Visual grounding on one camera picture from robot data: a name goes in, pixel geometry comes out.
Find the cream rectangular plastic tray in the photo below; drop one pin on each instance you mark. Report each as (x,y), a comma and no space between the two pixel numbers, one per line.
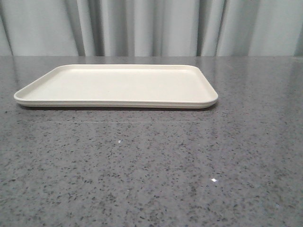
(120,85)

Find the pale grey pleated curtain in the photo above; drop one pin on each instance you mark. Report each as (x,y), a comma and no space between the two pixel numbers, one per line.
(151,28)

